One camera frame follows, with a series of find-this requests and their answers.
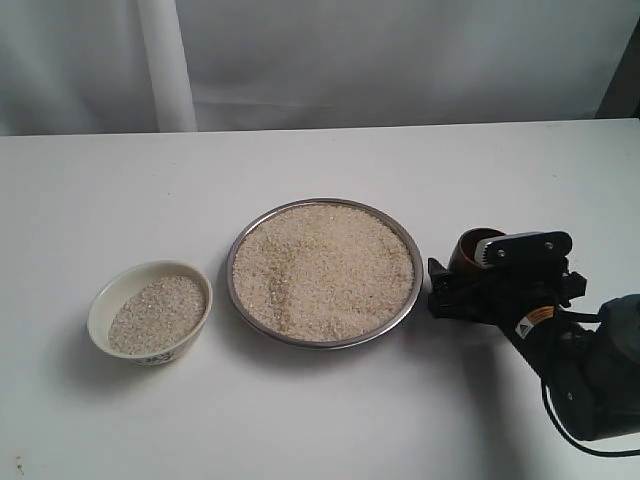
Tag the white vertical pole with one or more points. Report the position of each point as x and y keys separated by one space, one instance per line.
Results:
x=167 y=66

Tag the white backdrop curtain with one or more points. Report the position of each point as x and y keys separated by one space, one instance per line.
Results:
x=80 y=67

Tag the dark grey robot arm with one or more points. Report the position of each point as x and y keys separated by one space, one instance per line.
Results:
x=588 y=364

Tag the round steel rice tray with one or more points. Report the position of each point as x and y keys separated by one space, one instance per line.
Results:
x=324 y=273

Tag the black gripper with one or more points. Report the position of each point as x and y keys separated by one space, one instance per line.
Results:
x=492 y=292

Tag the white ceramic rice bowl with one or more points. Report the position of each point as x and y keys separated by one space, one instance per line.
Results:
x=151 y=314

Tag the brown wooden cup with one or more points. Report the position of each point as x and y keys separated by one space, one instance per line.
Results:
x=462 y=260

